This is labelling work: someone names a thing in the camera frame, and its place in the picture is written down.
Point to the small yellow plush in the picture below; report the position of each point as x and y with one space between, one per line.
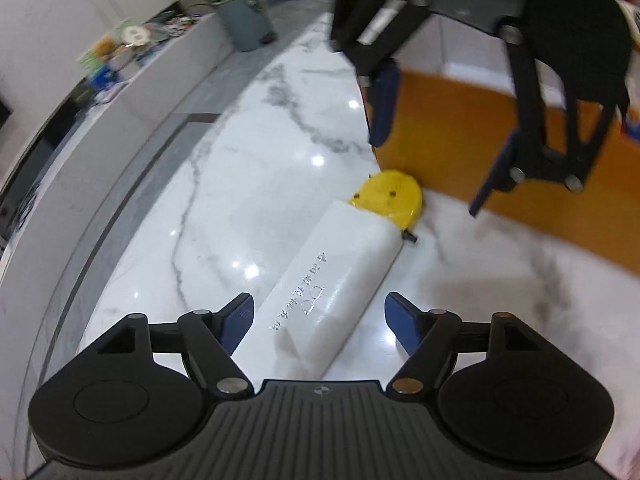
105 47

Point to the blue packet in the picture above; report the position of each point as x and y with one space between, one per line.
105 76

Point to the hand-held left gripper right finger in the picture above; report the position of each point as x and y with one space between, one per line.
404 324

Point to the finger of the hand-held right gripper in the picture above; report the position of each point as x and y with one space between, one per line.
385 100
495 170

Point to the grey TV console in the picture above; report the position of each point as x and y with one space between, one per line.
125 110

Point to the yellow plastic case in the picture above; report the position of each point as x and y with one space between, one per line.
390 195

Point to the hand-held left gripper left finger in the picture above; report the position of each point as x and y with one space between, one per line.
240 321

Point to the orange storage box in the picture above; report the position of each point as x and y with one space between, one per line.
450 135

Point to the white round clock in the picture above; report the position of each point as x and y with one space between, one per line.
136 36

